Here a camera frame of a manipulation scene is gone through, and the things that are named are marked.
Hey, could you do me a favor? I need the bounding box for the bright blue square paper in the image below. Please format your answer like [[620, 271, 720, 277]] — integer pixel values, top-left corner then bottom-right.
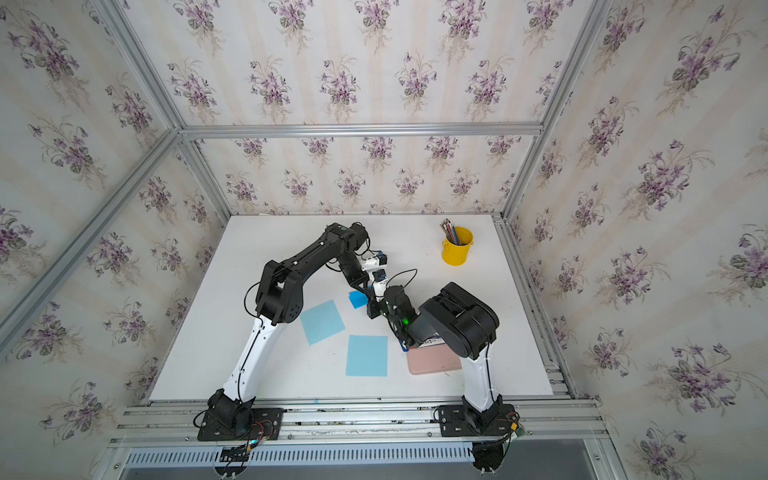
[[348, 291, 368, 309]]

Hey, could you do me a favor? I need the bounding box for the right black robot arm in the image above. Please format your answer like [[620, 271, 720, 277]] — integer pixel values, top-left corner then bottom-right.
[[366, 282, 503, 431]]

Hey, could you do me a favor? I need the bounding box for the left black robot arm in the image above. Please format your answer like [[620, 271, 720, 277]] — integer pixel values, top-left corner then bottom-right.
[[207, 222, 383, 431]]

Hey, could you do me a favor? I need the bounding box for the light blue tilted paper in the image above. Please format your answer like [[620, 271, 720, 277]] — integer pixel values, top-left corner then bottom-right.
[[300, 300, 345, 345]]

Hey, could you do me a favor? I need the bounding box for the light blue front paper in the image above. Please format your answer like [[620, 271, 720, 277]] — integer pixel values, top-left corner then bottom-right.
[[346, 335, 388, 377]]

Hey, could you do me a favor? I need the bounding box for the pink eraser case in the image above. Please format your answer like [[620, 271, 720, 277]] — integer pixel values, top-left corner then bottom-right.
[[406, 344, 461, 375]]

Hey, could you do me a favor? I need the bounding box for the yellow pencil cup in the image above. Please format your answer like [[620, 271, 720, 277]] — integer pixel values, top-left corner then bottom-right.
[[441, 227, 474, 267]]

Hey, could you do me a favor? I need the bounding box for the colored pencils bundle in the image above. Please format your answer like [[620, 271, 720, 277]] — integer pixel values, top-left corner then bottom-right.
[[440, 219, 462, 246]]

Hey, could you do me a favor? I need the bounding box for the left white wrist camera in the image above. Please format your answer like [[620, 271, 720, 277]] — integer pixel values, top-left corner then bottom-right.
[[359, 251, 388, 271]]

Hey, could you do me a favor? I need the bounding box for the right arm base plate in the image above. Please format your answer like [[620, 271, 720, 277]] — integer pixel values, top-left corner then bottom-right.
[[433, 403, 522, 438]]

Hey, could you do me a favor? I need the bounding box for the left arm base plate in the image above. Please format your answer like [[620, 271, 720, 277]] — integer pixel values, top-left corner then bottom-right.
[[196, 408, 285, 442]]

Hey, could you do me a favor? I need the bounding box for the aluminium front rail frame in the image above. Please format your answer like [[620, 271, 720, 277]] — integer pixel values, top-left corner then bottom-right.
[[91, 397, 627, 479]]

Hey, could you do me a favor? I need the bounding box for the white vented cable duct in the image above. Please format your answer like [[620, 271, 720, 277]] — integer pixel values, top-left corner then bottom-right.
[[125, 441, 475, 469]]

